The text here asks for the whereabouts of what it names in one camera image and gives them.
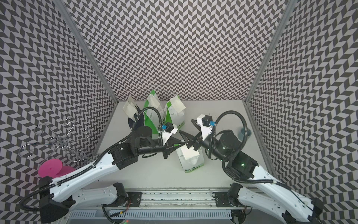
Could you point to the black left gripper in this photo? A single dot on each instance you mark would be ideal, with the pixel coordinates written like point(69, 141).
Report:
point(170, 143)

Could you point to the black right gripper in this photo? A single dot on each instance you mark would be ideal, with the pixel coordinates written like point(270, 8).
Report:
point(192, 140)

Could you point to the green white tea bag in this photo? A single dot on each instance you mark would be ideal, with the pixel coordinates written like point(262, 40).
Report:
point(191, 165)
point(175, 112)
point(152, 120)

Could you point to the navy and cream tote bag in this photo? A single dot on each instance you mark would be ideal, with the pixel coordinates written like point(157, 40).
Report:
point(132, 110)

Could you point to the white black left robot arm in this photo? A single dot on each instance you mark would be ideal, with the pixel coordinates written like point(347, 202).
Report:
point(56, 197)

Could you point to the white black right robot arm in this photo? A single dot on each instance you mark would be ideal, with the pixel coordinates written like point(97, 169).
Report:
point(253, 186)

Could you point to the pink plastic disc spool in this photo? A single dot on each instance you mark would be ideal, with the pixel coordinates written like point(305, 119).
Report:
point(54, 168)

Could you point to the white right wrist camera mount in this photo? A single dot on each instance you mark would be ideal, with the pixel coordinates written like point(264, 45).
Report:
point(206, 124)

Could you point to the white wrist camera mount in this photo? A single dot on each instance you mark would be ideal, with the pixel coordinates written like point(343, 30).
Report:
point(206, 124)
point(167, 131)

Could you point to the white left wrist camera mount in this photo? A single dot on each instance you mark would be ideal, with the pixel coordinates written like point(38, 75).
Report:
point(167, 131)

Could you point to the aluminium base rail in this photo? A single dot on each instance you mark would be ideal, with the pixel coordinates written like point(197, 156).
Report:
point(167, 204)

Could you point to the silver wire rack stand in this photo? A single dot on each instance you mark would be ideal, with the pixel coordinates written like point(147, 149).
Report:
point(59, 142)

